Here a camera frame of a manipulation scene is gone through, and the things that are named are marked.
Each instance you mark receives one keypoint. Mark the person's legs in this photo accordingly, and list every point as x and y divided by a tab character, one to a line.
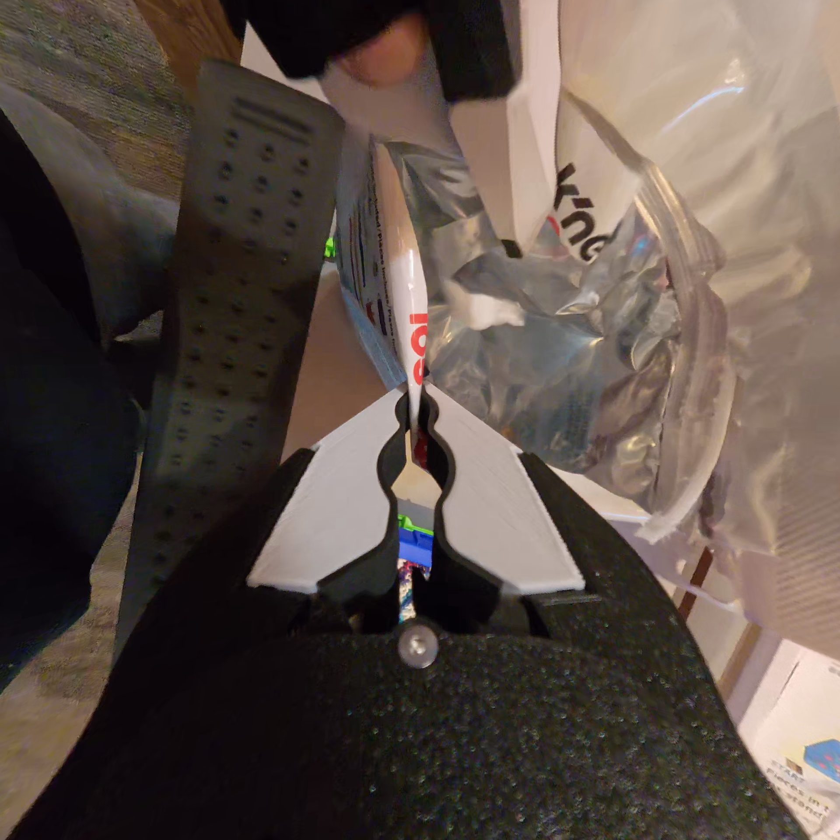
59	328

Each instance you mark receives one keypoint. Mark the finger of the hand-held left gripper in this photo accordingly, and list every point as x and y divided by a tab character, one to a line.
518	164

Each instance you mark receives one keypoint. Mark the printed toy set bag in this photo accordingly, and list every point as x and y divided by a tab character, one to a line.
590	367

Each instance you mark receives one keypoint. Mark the black perforated panel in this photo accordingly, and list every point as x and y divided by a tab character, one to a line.
243	262

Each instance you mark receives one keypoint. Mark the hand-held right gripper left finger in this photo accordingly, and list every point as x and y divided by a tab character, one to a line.
321	518

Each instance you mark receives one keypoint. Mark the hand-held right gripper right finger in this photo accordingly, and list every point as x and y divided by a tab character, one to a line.
512	525

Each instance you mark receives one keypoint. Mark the person's left hand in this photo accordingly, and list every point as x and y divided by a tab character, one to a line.
387	56

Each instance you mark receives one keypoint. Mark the white instruction sheet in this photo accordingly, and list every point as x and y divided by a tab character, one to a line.
800	722

